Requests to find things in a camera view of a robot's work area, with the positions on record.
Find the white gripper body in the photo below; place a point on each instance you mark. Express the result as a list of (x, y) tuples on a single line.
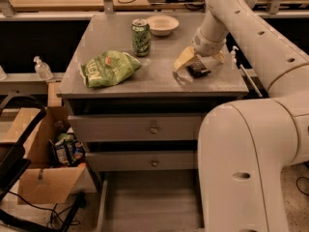
[(208, 46)]

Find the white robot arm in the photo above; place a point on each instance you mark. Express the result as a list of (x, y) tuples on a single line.
[(244, 145)]

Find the grey drawer cabinet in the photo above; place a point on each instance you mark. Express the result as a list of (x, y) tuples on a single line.
[(154, 89)]

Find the grey top drawer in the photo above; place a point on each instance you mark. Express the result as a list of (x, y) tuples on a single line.
[(142, 127)]

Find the grey middle drawer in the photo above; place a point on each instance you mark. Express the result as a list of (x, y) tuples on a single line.
[(142, 160)]

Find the grey open bottom drawer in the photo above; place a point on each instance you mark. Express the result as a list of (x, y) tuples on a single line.
[(150, 201)]

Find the white pump bottle right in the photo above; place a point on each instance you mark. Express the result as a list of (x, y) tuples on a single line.
[(234, 56)]

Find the white grabber stick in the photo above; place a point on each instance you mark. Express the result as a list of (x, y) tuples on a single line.
[(256, 89)]

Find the white ceramic bowl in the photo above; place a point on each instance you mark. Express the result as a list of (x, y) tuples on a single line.
[(162, 25)]

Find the green soda can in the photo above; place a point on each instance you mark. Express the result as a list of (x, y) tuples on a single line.
[(141, 37)]

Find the green chip bag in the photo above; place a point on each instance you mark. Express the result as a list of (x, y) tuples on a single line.
[(109, 69)]

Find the clear sanitizer bottle left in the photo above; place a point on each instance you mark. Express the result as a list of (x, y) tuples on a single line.
[(42, 69)]

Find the snack packages in box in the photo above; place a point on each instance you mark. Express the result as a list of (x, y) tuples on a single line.
[(67, 150)]

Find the cardboard box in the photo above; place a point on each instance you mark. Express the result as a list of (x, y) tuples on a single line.
[(44, 181)]

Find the black chair frame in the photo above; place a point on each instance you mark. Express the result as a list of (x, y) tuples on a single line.
[(13, 164)]

